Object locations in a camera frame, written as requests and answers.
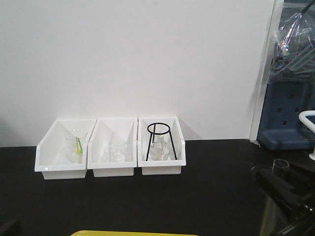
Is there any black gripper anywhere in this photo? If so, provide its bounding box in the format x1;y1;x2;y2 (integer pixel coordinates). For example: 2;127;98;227
251;166;315;236

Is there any clear glass test tube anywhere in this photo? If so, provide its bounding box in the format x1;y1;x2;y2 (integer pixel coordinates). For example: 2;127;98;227
259;159;289;236

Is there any yellow tray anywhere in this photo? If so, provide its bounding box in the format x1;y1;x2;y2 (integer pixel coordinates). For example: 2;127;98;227
71;230;193;236

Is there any white faucet pipe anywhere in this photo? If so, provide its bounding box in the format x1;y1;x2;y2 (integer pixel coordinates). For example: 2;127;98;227
298;110;315;160

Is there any grey blue drying rack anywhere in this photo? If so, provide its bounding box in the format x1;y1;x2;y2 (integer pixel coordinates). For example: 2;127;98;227
257;0;315;150

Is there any white storage bin right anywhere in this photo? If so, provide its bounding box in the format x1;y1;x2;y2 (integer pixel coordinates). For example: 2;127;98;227
137;117;186;176

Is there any white storage bin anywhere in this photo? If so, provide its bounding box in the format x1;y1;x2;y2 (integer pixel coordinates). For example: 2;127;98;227
87;118;138;177
34;118;97;180
137;117;186;176

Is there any clear flask in right bin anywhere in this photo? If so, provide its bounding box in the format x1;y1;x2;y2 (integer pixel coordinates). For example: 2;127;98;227
149;135;170;161

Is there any clear plastic bag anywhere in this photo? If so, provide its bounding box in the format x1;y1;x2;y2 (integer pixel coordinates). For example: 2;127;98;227
268;0;315;84

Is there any clear beaker in middle bin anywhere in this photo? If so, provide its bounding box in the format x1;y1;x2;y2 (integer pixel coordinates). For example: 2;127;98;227
104;138;126;163

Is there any white storage bin middle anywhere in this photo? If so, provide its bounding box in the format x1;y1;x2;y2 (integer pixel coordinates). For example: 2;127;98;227
87;118;138;177

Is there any clear beaker with green stick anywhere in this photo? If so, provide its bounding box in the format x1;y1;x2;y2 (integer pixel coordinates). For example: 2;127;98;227
64;129;87;164

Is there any white storage bin left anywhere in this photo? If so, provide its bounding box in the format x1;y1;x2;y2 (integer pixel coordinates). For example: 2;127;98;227
34;118;97;180

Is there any black wire tripod stand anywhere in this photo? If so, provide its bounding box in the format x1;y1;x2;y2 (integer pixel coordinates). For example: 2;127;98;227
145;122;178;161

